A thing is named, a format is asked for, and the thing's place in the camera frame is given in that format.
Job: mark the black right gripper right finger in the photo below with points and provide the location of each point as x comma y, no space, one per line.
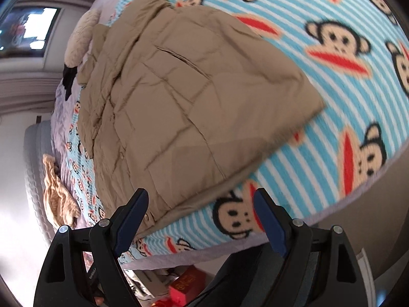
298,266

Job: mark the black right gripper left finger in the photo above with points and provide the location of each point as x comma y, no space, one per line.
79,260

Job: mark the tan puffer jacket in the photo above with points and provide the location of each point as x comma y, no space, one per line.
185,103

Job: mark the beige striped cloth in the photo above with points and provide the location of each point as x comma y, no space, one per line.
59,205

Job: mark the red box on floor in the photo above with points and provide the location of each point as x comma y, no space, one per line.
187,286

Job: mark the grey padded headboard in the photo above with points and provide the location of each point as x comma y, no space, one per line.
37,142

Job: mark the grey curtain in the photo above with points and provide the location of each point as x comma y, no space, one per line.
30,83

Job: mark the black garment on bed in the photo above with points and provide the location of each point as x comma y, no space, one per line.
69,74

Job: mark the cream textured pillow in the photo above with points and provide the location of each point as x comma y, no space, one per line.
80,38

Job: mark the blue striped monkey blanket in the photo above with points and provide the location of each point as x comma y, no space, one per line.
355,53

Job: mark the window with dark frame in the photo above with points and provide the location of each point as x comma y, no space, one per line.
25,31

